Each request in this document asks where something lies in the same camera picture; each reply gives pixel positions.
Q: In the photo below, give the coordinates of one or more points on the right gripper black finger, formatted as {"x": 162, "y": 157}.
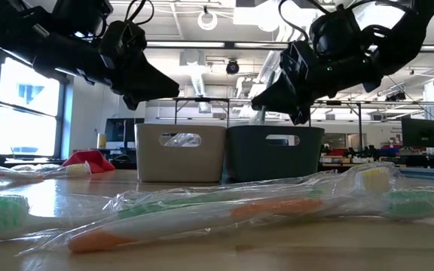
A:
{"x": 285, "y": 104}
{"x": 288, "y": 88}

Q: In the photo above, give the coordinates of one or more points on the right wrist camera housing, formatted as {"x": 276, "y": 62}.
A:
{"x": 335, "y": 32}

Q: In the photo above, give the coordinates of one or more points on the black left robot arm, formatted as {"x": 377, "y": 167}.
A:
{"x": 32, "y": 26}

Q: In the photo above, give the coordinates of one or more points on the dark wall screen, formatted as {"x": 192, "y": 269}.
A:
{"x": 121, "y": 130}

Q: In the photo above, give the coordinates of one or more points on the red cloth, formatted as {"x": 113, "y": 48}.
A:
{"x": 89, "y": 160}

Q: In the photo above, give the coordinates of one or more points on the cluttered workbench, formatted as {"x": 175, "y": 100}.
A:
{"x": 352, "y": 158}

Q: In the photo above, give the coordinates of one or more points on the left wrist camera housing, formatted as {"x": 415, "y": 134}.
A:
{"x": 124, "y": 39}

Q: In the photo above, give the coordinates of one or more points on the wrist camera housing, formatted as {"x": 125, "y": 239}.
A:
{"x": 335, "y": 32}
{"x": 124, "y": 39}

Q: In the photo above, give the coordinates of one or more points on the orange toothbrush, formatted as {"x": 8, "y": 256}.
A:
{"x": 77, "y": 169}
{"x": 164, "y": 222}

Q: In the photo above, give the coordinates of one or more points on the black desk monitor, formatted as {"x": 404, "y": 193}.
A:
{"x": 422, "y": 132}

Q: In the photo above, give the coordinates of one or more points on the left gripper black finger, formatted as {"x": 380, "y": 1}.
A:
{"x": 149, "y": 75}
{"x": 153, "y": 93}

